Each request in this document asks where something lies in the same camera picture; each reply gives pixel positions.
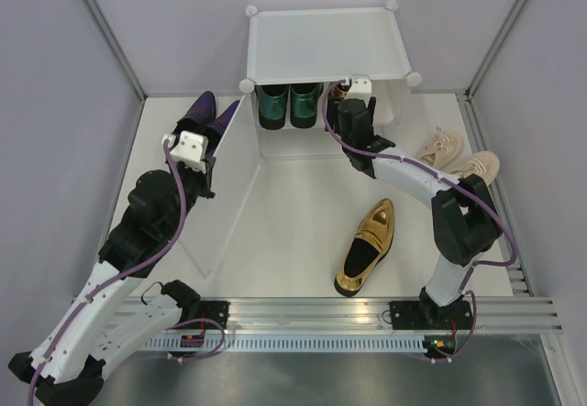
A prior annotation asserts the white cabinet door panel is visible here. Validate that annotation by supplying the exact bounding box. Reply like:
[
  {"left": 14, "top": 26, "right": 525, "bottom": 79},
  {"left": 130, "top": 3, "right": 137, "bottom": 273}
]
[{"left": 179, "top": 95, "right": 260, "bottom": 278}]

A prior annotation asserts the green loafer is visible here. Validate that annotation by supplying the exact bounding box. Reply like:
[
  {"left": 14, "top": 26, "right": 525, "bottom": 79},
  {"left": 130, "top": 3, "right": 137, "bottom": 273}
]
[
  {"left": 290, "top": 82, "right": 322, "bottom": 129},
  {"left": 257, "top": 84, "right": 289, "bottom": 130}
]

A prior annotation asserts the gold pointed shoe front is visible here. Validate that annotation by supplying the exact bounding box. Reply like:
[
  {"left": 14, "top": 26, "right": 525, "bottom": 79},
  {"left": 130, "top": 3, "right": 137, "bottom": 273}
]
[{"left": 334, "top": 198, "right": 394, "bottom": 298}]

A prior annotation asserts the gold pointed shoe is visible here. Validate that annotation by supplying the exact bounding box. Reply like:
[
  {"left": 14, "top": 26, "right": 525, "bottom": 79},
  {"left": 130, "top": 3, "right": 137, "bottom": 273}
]
[
  {"left": 328, "top": 83, "right": 350, "bottom": 102},
  {"left": 334, "top": 198, "right": 394, "bottom": 298}
]

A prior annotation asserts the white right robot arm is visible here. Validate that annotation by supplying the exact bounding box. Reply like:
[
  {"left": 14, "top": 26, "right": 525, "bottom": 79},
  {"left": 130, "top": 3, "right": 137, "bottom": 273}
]
[{"left": 323, "top": 95, "right": 504, "bottom": 328}]

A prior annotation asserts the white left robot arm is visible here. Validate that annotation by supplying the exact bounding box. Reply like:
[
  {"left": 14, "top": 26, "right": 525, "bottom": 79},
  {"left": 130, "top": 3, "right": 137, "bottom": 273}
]
[{"left": 8, "top": 157, "right": 215, "bottom": 405}]

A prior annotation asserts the white plastic shoe cabinet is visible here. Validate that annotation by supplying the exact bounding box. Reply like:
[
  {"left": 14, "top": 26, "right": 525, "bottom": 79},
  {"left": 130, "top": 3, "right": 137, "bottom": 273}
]
[{"left": 239, "top": 1, "right": 422, "bottom": 137}]

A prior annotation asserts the purple loafer right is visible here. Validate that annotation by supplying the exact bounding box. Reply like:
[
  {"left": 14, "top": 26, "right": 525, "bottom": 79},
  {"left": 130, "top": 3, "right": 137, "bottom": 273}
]
[{"left": 205, "top": 100, "right": 240, "bottom": 156}]

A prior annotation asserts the purple loafer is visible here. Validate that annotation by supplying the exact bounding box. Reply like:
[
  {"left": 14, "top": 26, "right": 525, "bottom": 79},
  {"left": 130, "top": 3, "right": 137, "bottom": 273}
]
[
  {"left": 205, "top": 100, "right": 240, "bottom": 156},
  {"left": 172, "top": 91, "right": 216, "bottom": 137}
]

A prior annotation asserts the purple loafer left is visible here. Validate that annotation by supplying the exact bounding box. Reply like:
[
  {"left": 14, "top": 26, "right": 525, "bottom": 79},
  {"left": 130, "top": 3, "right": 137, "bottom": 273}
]
[{"left": 172, "top": 91, "right": 216, "bottom": 137}]

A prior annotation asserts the beige sneaker rear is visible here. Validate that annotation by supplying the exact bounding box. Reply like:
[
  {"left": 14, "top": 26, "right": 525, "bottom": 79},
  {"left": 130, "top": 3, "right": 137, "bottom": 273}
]
[{"left": 418, "top": 128, "right": 464, "bottom": 170}]

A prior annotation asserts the beige sneaker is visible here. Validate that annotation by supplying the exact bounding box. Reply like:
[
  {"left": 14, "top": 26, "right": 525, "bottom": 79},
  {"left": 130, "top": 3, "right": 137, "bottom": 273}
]
[
  {"left": 449, "top": 151, "right": 501, "bottom": 186},
  {"left": 418, "top": 128, "right": 464, "bottom": 170}
]

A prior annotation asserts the beige sneaker front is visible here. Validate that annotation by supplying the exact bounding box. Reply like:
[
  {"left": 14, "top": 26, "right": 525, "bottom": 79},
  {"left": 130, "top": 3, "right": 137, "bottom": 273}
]
[{"left": 449, "top": 151, "right": 501, "bottom": 186}]

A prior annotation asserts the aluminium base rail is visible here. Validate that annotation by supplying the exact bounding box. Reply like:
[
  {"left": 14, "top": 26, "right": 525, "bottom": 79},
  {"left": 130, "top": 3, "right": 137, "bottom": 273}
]
[{"left": 61, "top": 295, "right": 564, "bottom": 334}]

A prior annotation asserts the white slotted cable duct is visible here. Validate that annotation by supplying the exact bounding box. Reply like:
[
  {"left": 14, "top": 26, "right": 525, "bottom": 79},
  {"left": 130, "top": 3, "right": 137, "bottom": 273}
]
[{"left": 139, "top": 334, "right": 426, "bottom": 353}]

